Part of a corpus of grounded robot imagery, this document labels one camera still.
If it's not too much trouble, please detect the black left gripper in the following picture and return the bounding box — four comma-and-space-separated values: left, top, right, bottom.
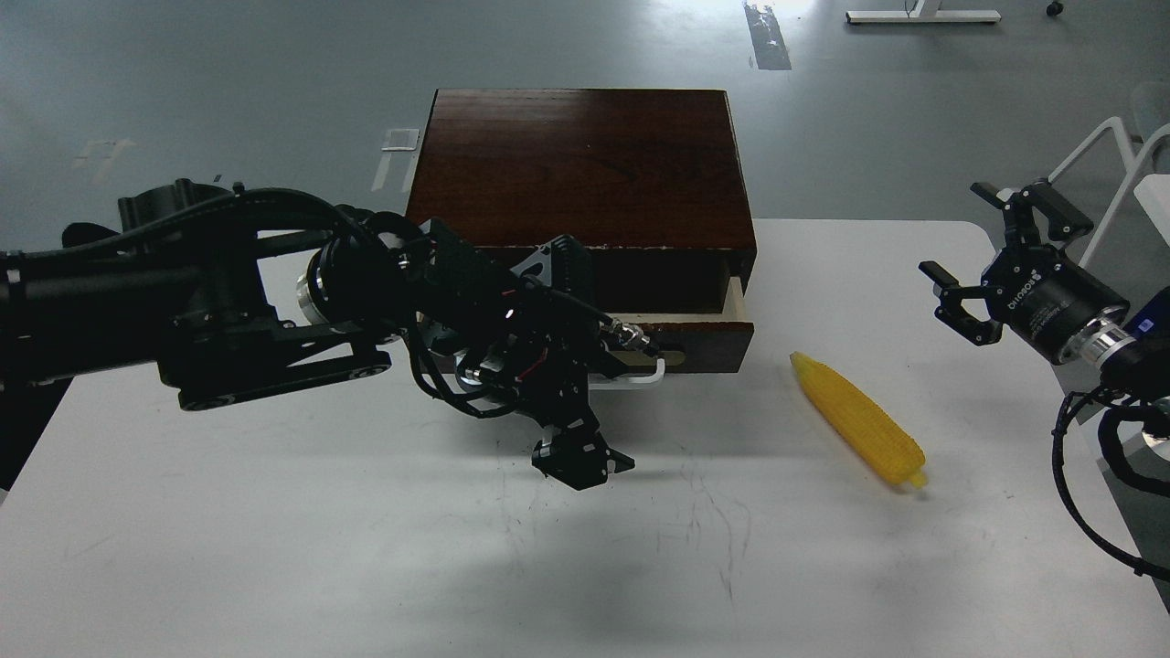
402, 219, 635, 491

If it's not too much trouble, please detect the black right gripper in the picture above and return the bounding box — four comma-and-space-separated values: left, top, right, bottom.
918, 179, 1130, 364

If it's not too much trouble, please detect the wooden drawer with white handle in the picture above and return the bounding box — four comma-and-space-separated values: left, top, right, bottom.
589, 276, 755, 390

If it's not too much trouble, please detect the yellow corn cob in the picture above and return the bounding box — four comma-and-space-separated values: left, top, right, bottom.
789, 352, 929, 491

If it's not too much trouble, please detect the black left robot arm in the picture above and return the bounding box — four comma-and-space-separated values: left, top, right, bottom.
1, 179, 658, 491

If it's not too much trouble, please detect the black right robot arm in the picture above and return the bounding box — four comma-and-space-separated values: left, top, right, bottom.
918, 179, 1166, 496

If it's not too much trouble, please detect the dark wooden drawer cabinet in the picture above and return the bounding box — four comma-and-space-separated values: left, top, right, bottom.
406, 89, 758, 313

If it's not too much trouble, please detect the white table base background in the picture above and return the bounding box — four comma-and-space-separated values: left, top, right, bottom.
845, 1, 1002, 26

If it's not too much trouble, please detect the white table frame right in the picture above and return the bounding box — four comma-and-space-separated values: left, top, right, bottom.
1047, 117, 1170, 270

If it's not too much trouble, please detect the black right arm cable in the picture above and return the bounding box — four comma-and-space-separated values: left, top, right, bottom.
1051, 388, 1170, 584

